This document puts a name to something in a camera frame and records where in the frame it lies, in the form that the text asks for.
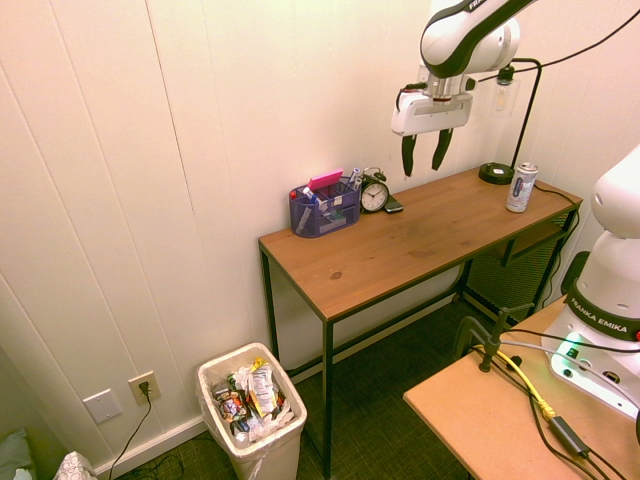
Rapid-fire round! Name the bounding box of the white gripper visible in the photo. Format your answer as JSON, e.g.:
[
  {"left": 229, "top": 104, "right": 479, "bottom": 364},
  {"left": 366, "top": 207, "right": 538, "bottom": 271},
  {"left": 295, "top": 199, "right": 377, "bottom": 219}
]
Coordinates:
[{"left": 390, "top": 89, "right": 474, "bottom": 178}]

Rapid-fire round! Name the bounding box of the silver drink can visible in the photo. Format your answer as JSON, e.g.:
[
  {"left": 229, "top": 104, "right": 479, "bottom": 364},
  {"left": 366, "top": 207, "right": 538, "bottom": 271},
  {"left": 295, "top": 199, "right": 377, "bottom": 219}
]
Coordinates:
[{"left": 505, "top": 162, "right": 539, "bottom": 214}]

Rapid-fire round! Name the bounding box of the white plastic trash bin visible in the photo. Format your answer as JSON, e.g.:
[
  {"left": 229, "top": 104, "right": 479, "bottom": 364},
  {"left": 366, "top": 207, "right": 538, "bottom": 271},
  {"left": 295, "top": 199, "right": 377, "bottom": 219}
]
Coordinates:
[{"left": 195, "top": 342, "right": 308, "bottom": 480}]

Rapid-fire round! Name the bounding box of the black twin bell alarm clock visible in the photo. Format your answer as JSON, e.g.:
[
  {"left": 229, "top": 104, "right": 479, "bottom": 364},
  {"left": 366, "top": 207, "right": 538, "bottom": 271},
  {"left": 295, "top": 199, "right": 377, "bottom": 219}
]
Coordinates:
[{"left": 359, "top": 167, "right": 391, "bottom": 214}]

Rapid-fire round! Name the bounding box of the black desk lamp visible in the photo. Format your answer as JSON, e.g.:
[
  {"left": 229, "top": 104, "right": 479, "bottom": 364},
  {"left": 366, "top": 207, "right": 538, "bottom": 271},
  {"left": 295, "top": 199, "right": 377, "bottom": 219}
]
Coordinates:
[{"left": 478, "top": 57, "right": 544, "bottom": 186}]

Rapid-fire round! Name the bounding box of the pink sticky note pad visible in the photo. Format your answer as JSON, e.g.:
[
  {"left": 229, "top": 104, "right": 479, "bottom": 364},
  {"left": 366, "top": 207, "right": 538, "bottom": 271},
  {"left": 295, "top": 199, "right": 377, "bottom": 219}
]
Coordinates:
[{"left": 307, "top": 168, "right": 345, "bottom": 190}]

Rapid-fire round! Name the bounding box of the purple mesh desk organizer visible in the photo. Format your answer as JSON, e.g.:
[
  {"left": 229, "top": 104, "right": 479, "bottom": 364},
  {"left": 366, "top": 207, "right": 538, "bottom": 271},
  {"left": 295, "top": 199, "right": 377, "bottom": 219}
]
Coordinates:
[{"left": 288, "top": 175, "right": 363, "bottom": 239}]

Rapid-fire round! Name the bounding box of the black metal clamp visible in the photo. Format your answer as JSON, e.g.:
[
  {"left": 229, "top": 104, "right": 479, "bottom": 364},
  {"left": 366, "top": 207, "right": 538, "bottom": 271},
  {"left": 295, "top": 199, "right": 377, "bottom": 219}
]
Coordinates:
[{"left": 452, "top": 302, "right": 536, "bottom": 374}]

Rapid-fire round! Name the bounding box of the light wooden robot table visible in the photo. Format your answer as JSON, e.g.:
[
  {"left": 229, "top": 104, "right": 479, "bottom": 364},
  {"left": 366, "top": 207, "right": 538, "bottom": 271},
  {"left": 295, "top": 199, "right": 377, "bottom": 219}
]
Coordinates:
[{"left": 403, "top": 294, "right": 640, "bottom": 480}]

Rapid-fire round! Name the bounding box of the snack bag with nutrition label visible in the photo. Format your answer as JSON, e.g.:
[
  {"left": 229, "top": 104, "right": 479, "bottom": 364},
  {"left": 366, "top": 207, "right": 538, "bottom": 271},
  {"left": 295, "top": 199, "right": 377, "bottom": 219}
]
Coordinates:
[{"left": 245, "top": 357, "right": 277, "bottom": 417}]

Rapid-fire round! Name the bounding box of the dark candy wrapper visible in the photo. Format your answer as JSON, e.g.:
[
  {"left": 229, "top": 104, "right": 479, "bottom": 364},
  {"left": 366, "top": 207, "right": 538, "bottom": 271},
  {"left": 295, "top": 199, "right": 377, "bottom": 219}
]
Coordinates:
[{"left": 212, "top": 382, "right": 251, "bottom": 421}]

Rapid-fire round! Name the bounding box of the small ethernet adapter box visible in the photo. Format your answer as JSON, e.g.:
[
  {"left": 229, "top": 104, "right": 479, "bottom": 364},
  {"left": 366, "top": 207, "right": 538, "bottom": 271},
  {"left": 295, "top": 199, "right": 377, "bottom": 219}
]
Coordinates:
[{"left": 548, "top": 414, "right": 592, "bottom": 459}]

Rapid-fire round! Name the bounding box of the white patterned bed cover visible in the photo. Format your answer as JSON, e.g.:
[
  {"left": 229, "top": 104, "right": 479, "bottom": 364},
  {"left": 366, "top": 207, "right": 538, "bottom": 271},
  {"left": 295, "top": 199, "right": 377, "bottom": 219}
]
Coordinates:
[{"left": 52, "top": 451, "right": 99, "bottom": 480}]

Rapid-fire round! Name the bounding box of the grey blue pillow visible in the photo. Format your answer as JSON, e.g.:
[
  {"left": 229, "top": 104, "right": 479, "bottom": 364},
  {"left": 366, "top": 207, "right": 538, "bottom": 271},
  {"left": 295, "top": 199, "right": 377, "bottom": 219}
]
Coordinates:
[{"left": 0, "top": 427, "right": 36, "bottom": 480}]

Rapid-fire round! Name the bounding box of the wooden desk black metal frame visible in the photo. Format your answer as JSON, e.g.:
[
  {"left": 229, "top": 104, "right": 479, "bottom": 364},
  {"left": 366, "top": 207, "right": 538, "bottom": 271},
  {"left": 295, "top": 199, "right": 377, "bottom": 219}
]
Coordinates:
[{"left": 258, "top": 166, "right": 584, "bottom": 480}]

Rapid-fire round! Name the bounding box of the black lamp power cord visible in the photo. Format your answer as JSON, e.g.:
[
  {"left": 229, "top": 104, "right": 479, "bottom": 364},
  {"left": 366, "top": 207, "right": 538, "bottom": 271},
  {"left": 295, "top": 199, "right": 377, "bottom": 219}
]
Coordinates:
[{"left": 533, "top": 181, "right": 581, "bottom": 306}]

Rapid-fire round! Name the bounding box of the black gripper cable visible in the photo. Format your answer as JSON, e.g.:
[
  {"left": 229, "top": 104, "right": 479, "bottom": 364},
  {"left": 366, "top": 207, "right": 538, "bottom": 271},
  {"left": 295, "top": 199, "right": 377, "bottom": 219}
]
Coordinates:
[{"left": 472, "top": 4, "right": 640, "bottom": 84}]

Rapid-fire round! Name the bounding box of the grey cable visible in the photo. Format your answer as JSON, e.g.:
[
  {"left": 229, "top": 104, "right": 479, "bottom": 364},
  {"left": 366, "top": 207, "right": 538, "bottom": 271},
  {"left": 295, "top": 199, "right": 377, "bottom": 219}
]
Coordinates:
[{"left": 499, "top": 338, "right": 640, "bottom": 399}]

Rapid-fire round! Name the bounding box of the yellow ethernet cable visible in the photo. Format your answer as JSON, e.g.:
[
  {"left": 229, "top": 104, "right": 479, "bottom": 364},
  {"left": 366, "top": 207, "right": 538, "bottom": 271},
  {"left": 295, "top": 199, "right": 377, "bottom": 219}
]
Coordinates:
[{"left": 472, "top": 343, "right": 556, "bottom": 420}]

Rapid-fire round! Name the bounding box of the black plugged wall cord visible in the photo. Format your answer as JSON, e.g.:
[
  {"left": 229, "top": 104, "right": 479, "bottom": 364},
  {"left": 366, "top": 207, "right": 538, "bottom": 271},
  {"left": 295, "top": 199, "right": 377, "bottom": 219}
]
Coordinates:
[{"left": 107, "top": 381, "right": 154, "bottom": 480}]

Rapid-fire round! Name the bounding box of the beige wall power outlet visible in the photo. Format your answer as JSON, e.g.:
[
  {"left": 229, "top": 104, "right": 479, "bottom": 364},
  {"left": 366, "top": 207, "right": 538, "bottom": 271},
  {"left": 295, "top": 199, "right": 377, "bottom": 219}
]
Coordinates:
[{"left": 127, "top": 370, "right": 162, "bottom": 406}]

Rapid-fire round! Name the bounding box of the white blank wall plate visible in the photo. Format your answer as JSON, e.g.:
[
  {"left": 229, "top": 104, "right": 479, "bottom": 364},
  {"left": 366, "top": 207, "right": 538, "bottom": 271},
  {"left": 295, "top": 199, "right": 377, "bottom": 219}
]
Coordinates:
[{"left": 82, "top": 388, "right": 124, "bottom": 425}]

